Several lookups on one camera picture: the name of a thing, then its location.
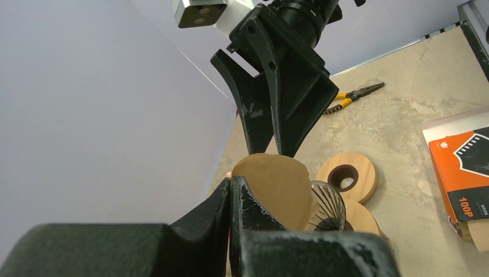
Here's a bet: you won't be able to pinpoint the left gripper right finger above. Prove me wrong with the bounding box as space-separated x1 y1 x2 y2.
229 176 400 276

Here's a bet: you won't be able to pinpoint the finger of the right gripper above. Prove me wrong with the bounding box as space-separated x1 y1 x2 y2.
238 19 340 159
210 50 273 155

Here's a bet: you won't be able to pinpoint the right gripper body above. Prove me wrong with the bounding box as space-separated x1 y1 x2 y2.
228 1 342 76

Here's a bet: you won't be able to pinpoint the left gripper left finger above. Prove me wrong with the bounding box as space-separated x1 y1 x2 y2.
1 178 230 276

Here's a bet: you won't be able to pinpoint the brown paper coffee filter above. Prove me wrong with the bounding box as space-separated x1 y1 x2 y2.
232 154 313 231

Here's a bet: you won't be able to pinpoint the smoky glass dripper cone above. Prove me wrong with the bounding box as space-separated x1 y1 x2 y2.
304 181 346 232

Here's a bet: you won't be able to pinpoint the wooden ring holder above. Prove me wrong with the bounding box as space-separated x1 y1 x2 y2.
344 199 381 237
315 152 377 204

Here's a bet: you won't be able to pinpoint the coffee paper filter box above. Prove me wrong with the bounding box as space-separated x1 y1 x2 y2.
421 106 488 224

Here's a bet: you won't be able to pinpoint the yellow handled pliers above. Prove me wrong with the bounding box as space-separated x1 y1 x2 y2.
324 82 385 115

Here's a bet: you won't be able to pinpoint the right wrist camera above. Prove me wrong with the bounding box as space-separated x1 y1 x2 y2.
172 0 264 39

